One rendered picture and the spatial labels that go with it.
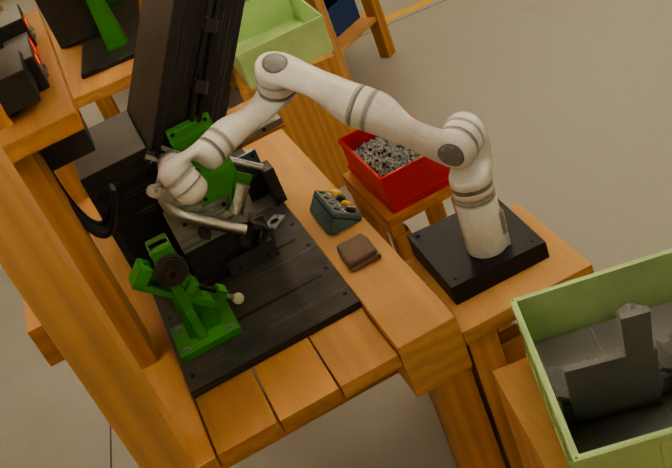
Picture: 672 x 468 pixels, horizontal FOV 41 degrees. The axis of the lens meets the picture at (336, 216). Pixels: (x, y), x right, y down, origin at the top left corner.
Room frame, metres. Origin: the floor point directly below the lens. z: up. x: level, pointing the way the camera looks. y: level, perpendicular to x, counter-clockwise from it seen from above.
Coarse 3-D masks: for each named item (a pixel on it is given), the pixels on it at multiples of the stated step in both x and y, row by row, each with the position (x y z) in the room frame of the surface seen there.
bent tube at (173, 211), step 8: (160, 200) 1.92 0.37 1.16; (168, 208) 1.91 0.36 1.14; (176, 208) 1.92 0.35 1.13; (176, 216) 1.91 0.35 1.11; (184, 216) 1.91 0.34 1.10; (192, 216) 1.91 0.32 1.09; (200, 216) 1.92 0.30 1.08; (208, 216) 1.92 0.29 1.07; (192, 224) 1.91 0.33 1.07; (200, 224) 1.91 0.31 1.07; (208, 224) 1.91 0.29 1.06; (216, 224) 1.91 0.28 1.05; (224, 224) 1.91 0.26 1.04; (232, 224) 1.91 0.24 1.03; (240, 224) 1.92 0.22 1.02; (232, 232) 1.90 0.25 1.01; (240, 232) 1.90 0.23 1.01
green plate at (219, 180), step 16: (176, 128) 2.03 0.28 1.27; (192, 128) 2.03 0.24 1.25; (208, 128) 2.04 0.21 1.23; (176, 144) 2.02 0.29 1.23; (192, 144) 2.02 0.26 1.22; (192, 160) 2.01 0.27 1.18; (208, 176) 2.00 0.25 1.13; (224, 176) 2.00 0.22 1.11; (208, 192) 1.99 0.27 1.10; (224, 192) 1.99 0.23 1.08
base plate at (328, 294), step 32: (288, 224) 2.03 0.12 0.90; (288, 256) 1.88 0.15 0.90; (320, 256) 1.83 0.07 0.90; (256, 288) 1.81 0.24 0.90; (288, 288) 1.76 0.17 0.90; (320, 288) 1.71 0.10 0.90; (256, 320) 1.69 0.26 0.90; (288, 320) 1.64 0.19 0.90; (320, 320) 1.59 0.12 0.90; (224, 352) 1.62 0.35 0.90; (256, 352) 1.57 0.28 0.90; (192, 384) 1.56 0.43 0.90
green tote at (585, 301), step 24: (624, 264) 1.31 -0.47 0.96; (648, 264) 1.30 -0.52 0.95; (552, 288) 1.33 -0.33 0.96; (576, 288) 1.32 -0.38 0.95; (600, 288) 1.31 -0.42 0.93; (624, 288) 1.31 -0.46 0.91; (648, 288) 1.30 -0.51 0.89; (528, 312) 1.33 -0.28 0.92; (552, 312) 1.33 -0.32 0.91; (576, 312) 1.32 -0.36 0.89; (600, 312) 1.31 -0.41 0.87; (528, 336) 1.23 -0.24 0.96; (552, 336) 1.33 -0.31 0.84; (528, 360) 1.32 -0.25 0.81; (552, 408) 1.05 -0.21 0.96; (576, 456) 0.94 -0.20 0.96; (600, 456) 0.93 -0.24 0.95; (624, 456) 0.93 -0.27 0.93; (648, 456) 0.92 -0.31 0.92
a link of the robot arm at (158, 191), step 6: (168, 156) 1.80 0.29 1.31; (162, 162) 1.79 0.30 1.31; (150, 186) 1.79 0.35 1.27; (156, 186) 1.79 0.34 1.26; (162, 186) 1.79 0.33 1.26; (150, 192) 1.78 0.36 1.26; (156, 192) 1.79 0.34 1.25; (162, 192) 1.79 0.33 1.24; (168, 192) 1.79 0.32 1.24; (156, 198) 1.78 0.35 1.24; (162, 198) 1.78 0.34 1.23; (168, 198) 1.78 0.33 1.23; (174, 198) 1.78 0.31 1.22; (174, 204) 1.78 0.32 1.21; (180, 204) 1.78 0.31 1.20
